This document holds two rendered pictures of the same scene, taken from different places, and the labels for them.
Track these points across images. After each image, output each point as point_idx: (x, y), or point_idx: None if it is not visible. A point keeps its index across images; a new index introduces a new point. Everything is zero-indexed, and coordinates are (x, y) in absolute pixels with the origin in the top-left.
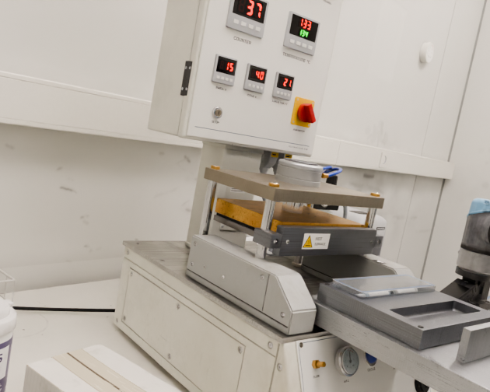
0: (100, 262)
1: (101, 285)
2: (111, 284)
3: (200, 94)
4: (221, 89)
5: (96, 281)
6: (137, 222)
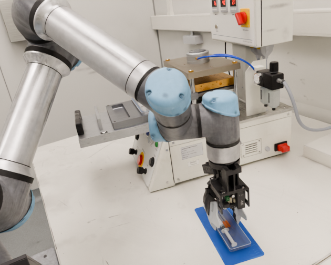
0: (313, 108)
1: (300, 118)
2: (304, 119)
3: (211, 19)
4: (216, 14)
5: (304, 116)
6: None
